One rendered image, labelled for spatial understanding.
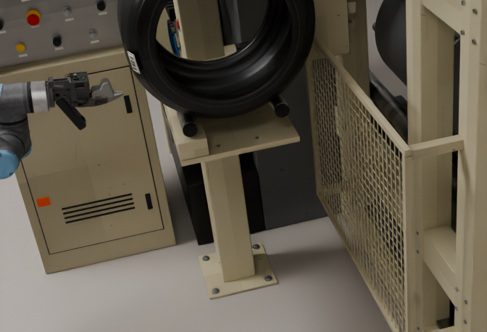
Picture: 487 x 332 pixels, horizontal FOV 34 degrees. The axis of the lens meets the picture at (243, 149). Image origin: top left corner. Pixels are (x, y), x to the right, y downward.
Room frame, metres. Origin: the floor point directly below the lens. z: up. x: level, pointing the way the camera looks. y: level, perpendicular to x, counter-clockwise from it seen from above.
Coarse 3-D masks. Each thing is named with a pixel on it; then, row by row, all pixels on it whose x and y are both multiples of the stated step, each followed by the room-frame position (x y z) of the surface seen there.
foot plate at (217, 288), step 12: (264, 252) 2.59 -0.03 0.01; (204, 264) 2.57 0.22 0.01; (216, 264) 2.56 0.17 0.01; (264, 264) 2.52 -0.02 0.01; (204, 276) 2.49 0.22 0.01; (216, 276) 2.48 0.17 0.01; (252, 276) 2.45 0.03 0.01; (264, 276) 2.44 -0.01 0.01; (216, 288) 2.40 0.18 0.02; (228, 288) 2.40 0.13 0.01; (240, 288) 2.40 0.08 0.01; (252, 288) 2.39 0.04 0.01
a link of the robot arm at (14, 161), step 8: (0, 136) 1.99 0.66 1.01; (8, 136) 2.02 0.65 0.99; (16, 136) 2.03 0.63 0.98; (0, 144) 1.95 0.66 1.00; (8, 144) 1.97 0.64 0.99; (16, 144) 1.99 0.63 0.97; (0, 152) 1.92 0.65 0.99; (8, 152) 1.93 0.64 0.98; (16, 152) 1.96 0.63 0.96; (0, 160) 1.92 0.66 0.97; (8, 160) 1.92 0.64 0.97; (16, 160) 1.94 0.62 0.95; (0, 168) 1.92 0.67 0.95; (8, 168) 1.92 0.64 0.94; (16, 168) 1.93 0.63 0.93; (0, 176) 1.92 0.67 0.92; (8, 176) 1.92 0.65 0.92
